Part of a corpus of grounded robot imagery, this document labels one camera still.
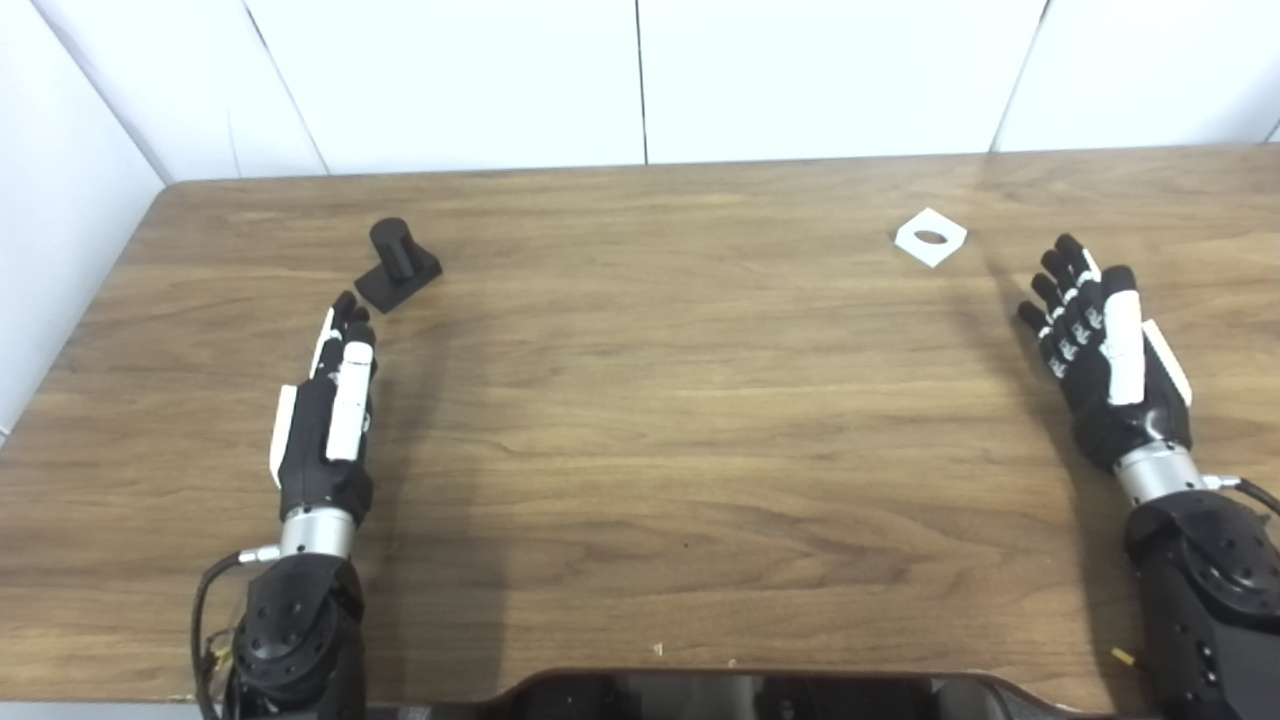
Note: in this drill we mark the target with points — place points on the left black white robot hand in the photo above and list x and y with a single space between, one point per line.
300 450

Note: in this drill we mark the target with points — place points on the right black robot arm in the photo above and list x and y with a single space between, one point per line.
1210 590

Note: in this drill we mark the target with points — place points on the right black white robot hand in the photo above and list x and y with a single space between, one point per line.
1125 410

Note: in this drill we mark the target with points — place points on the black peg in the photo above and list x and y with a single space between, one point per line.
400 270

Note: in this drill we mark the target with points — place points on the black robot torso edge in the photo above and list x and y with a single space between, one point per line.
700 700

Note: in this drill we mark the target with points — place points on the white square piece with hole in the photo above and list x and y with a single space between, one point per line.
935 255

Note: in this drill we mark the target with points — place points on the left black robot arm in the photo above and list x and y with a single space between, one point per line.
300 620

